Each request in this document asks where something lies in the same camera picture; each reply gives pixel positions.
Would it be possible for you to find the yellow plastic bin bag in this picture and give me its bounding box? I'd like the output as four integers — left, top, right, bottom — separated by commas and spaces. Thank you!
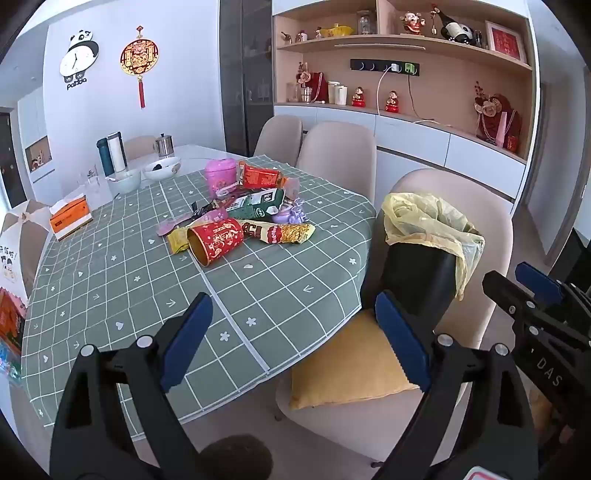
381, 192, 485, 301

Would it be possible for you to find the dark glass cabinet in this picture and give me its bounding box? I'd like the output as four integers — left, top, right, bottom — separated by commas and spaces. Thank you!
219, 0, 275, 158

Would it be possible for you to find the white bowl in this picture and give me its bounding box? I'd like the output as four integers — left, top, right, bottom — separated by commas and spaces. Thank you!
142, 156, 182, 182

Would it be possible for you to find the green white milk carton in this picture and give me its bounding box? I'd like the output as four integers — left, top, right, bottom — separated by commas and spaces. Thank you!
225, 187, 289, 220

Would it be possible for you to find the red seated figurine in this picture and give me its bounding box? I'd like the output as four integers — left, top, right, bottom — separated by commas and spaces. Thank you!
399, 11, 426, 35

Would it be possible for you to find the red orange snack packet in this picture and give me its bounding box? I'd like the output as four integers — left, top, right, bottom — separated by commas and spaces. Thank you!
238, 161, 283, 190

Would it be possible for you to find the purple plastic wrapper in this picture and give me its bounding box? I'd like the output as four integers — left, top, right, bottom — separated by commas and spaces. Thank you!
271, 198, 308, 225

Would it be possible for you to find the gold red snack bag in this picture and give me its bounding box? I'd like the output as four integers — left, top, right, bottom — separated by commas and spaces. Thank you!
238, 219, 317, 246

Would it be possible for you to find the black power strip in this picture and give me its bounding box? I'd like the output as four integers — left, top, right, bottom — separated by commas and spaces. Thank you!
350, 59, 422, 77

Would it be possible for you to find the yellow wrapper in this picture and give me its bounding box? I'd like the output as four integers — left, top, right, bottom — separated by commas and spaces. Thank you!
166, 228, 190, 254

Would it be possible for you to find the white tall cabinet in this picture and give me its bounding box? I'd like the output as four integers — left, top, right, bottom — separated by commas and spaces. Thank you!
17, 88, 63, 204

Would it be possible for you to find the dark brown round object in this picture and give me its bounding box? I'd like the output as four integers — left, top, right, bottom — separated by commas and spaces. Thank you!
198, 434, 273, 480

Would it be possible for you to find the white charging cable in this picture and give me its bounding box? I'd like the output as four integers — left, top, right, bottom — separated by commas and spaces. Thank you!
375, 69, 398, 117

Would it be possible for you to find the wooden wall shelf unit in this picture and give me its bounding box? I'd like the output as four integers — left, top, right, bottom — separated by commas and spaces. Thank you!
271, 0, 539, 162

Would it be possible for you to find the dark red bust with flowers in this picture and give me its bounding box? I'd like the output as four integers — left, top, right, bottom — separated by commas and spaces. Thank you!
473, 82, 522, 153

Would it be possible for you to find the pink wrapper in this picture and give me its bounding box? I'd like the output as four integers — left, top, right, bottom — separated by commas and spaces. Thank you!
156, 208, 229, 237

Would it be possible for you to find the wine bottle in panda holder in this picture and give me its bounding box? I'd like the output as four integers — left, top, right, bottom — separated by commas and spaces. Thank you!
429, 4, 481, 46

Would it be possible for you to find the pink plastic cup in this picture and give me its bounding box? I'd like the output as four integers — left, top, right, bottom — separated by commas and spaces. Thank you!
204, 158, 239, 198

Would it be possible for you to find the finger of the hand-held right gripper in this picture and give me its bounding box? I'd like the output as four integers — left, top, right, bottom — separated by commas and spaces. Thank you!
482, 271, 591, 398
515, 262, 578, 308

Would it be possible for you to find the orange white tissue box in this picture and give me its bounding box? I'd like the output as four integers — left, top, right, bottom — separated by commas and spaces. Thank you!
48, 194, 93, 241

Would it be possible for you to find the red gold hanging ornament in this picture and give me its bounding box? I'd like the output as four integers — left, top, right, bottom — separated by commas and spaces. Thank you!
120, 26, 160, 110

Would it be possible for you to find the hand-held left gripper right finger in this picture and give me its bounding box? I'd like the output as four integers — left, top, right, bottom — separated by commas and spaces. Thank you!
374, 291, 540, 480

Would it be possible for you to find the dark red gift bag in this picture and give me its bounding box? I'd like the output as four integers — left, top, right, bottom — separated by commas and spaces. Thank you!
308, 71, 329, 104

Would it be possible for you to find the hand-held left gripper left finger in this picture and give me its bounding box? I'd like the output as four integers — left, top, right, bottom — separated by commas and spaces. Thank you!
50, 292, 215, 480

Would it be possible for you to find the vase with pink flowers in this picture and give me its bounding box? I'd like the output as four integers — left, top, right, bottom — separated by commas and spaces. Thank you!
295, 62, 315, 104

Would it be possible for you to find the orange colourful bag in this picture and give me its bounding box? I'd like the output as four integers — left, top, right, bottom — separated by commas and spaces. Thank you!
0, 286, 28, 384

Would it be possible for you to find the red paper cup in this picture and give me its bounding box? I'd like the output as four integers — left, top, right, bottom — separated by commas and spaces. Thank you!
186, 217, 245, 267

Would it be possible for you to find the teal thermos bottle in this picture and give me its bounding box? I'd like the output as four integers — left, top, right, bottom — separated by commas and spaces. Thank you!
96, 137, 115, 177

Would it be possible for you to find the black charging cable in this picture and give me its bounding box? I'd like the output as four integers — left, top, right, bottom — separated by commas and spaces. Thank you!
406, 74, 455, 127

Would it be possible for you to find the dark snack wrapper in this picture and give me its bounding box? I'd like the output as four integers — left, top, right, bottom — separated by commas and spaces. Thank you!
191, 196, 241, 217

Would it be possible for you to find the red picture frame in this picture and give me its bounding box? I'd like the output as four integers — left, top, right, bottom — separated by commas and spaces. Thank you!
485, 21, 527, 64

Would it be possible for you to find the pale green bowl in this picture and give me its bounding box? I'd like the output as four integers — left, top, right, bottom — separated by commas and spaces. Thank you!
107, 168, 141, 195

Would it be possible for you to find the panda wall clock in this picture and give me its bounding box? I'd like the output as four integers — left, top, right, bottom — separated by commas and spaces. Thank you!
59, 28, 100, 90

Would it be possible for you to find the black trash bin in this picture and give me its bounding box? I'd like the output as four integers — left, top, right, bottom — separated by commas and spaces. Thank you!
361, 210, 461, 337

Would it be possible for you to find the yellow seat cushion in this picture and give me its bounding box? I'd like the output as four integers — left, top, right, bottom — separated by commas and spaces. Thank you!
288, 308, 421, 411

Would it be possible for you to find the white sideboard cabinet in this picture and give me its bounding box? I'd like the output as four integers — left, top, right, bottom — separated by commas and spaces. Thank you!
272, 104, 528, 204

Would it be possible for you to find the clear drinking glass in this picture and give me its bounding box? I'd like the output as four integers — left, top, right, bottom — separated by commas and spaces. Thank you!
76, 168, 109, 204

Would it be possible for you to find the green checked tablecloth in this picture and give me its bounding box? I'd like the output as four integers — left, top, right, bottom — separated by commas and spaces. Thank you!
21, 154, 377, 428

